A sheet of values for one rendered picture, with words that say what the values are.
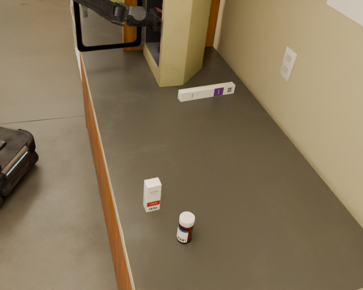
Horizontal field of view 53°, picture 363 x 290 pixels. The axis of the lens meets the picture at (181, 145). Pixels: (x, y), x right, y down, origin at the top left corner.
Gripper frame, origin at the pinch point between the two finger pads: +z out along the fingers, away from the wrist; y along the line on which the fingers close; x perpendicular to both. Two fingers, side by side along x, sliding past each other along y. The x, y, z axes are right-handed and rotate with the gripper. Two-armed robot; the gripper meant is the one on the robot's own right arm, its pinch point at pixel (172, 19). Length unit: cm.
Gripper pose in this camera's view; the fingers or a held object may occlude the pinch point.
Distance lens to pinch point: 168.7
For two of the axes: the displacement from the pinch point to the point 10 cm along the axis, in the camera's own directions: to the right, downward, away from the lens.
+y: -3.2, -6.2, 7.2
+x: -1.3, 7.8, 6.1
